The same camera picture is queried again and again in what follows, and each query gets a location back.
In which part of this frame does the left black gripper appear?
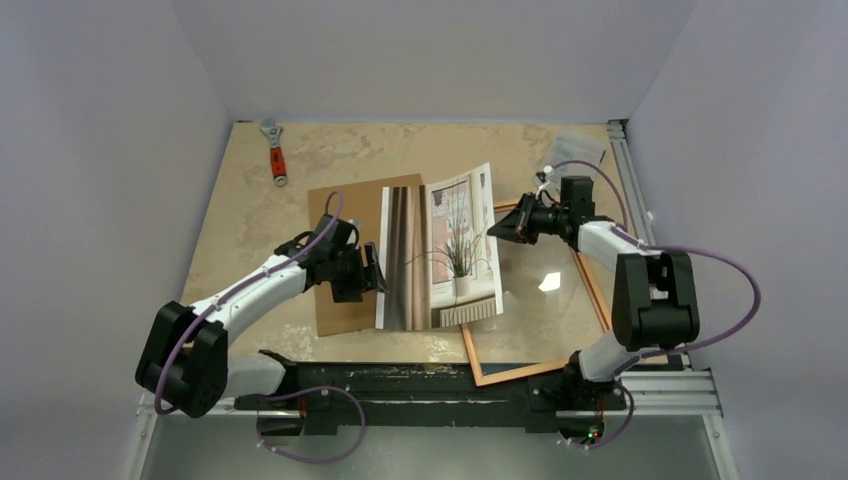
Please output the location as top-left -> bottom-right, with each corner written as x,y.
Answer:
328,243 -> 387,302

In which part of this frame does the plant photo print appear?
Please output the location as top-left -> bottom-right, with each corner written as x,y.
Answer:
375,163 -> 504,332

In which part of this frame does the brown cardboard backing board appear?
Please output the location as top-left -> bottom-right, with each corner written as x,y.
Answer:
307,174 -> 422,337

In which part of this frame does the copper wooden picture frame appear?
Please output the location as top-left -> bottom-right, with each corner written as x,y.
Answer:
459,197 -> 614,388

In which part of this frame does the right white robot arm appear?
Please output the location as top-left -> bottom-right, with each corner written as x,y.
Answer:
487,176 -> 700,407

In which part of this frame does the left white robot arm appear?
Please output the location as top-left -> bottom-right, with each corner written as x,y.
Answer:
134,214 -> 387,418

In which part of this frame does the clear plastic screw box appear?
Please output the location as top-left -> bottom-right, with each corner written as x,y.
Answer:
544,130 -> 607,177

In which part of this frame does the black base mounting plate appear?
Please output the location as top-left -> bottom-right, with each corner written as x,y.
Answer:
234,362 -> 627,435

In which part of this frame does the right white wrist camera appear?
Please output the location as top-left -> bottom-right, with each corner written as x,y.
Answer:
534,165 -> 561,199

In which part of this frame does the red handled adjustable wrench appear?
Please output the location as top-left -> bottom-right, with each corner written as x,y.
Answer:
259,119 -> 288,188

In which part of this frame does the aluminium rail frame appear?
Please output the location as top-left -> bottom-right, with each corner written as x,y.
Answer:
119,121 -> 738,479

